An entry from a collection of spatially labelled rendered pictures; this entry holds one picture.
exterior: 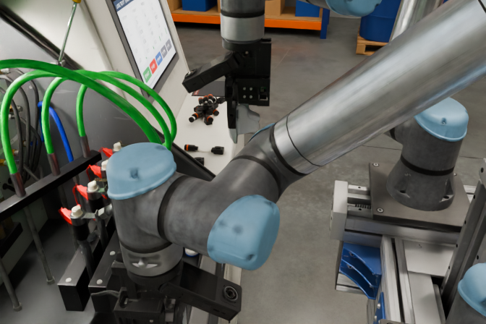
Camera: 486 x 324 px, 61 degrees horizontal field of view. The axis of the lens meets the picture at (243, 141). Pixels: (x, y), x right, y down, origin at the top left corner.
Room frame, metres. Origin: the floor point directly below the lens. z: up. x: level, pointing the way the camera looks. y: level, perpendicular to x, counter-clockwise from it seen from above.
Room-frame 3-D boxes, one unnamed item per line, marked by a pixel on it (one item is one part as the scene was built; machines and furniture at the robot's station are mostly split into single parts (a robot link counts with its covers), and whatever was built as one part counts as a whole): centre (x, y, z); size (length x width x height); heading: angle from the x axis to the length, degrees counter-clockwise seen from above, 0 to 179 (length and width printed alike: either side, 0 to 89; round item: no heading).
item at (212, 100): (1.34, 0.13, 1.01); 0.23 x 0.11 x 0.06; 176
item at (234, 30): (0.72, 0.00, 1.46); 0.08 x 0.08 x 0.05
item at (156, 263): (0.38, 0.11, 1.27); 0.08 x 0.08 x 0.05
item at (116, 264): (0.38, 0.12, 1.19); 0.09 x 0.08 x 0.12; 86
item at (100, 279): (0.73, 0.31, 0.91); 0.34 x 0.10 x 0.15; 176
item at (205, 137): (1.30, 0.13, 0.97); 0.70 x 0.22 x 0.03; 176
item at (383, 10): (5.21, -2.09, 0.51); 1.20 x 0.85 x 1.02; 75
